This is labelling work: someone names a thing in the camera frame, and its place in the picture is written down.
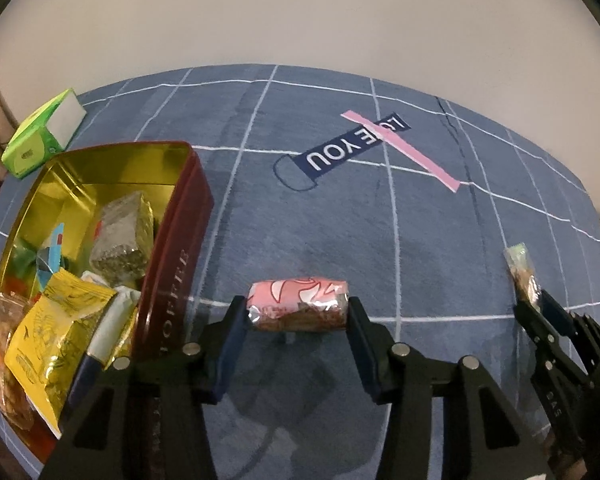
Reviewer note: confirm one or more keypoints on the red metal tin box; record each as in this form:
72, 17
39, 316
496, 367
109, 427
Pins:
180, 240

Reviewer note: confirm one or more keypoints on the small clear nut packet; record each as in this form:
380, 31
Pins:
522, 270

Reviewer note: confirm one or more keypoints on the clear fried dough twist packet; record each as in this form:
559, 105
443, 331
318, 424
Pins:
0, 350

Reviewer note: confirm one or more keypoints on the pink cake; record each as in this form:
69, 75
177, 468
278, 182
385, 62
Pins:
300, 300

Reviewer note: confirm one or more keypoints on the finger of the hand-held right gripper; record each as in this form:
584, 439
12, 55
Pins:
555, 312
535, 332

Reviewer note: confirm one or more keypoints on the green tissue pack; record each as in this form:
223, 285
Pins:
35, 140

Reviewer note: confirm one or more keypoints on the grey snack packet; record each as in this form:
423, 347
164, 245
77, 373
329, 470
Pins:
120, 235

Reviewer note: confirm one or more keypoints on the blue checked tablecloth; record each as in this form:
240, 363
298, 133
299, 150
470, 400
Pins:
380, 240

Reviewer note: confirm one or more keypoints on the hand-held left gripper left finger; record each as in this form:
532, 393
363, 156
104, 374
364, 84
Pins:
232, 345

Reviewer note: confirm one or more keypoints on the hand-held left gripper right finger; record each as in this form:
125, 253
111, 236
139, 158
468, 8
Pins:
360, 345

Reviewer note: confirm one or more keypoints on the blue white cracker packet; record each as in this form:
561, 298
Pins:
112, 325

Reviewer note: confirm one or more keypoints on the blue candy packet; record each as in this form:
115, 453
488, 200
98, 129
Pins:
55, 260

